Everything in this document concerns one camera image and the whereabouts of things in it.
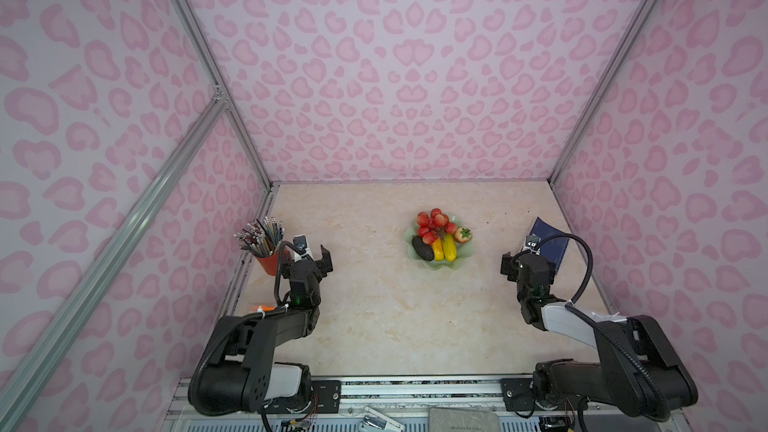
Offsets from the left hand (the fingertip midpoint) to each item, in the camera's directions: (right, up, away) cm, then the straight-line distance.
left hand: (306, 246), depth 89 cm
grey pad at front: (+42, -37, -21) cm, 59 cm away
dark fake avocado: (+35, -2, +4) cm, 35 cm away
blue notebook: (+80, -3, +11) cm, 81 cm away
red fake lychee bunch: (+39, +5, +6) cm, 40 cm away
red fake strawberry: (+48, +3, +6) cm, 48 cm away
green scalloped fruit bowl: (+48, -3, +7) cm, 49 cm away
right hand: (+66, -2, +1) cm, 66 cm away
